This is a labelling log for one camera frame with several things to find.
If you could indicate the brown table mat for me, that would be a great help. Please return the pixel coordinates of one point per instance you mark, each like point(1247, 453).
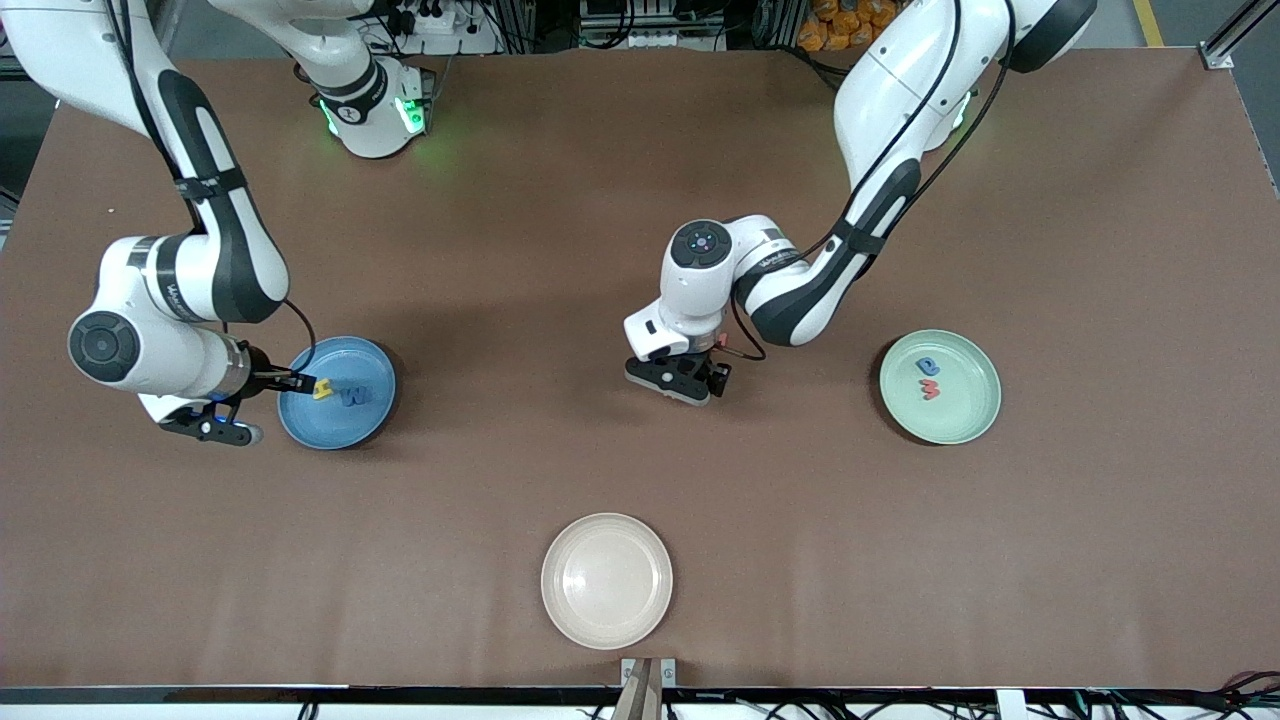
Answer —
point(200, 550)

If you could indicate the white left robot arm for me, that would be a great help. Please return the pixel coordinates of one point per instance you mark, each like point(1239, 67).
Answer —
point(900, 90)

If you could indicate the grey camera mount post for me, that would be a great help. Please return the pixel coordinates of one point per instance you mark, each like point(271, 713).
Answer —
point(640, 700)

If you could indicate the aluminium frame profile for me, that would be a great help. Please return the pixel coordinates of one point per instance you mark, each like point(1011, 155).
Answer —
point(1215, 55)

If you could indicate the blue foam uppercase W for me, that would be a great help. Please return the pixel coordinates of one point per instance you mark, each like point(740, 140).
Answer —
point(355, 398)

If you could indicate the black electronics rack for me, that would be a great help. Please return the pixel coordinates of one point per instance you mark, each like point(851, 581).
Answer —
point(650, 20)

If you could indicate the yellow foam uppercase H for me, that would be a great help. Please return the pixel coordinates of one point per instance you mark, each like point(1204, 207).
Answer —
point(322, 390)

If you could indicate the beige plate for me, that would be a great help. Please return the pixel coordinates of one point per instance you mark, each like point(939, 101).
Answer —
point(607, 580)

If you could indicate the blue plate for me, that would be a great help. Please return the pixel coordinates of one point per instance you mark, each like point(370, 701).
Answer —
point(350, 430)

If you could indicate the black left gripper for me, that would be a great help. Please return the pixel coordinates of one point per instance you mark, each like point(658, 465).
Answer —
point(716, 383)

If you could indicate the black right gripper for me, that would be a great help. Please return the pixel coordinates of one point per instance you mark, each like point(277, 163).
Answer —
point(262, 376)

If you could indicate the white power strip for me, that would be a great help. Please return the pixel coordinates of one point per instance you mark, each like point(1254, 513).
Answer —
point(450, 42)

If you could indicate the pink foam lowercase w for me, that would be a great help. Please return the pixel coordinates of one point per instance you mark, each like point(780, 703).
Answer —
point(931, 389)

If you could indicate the blue foam lowercase a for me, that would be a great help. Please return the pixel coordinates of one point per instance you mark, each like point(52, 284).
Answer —
point(928, 367)

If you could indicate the metal table edge bracket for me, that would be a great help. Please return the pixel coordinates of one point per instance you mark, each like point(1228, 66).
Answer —
point(669, 672)

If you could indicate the green plate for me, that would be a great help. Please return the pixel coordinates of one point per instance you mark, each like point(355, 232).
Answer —
point(960, 410)

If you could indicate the orange object pile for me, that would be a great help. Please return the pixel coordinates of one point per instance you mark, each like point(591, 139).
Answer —
point(840, 25)

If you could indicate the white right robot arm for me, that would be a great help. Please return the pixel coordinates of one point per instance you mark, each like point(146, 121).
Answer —
point(60, 40)

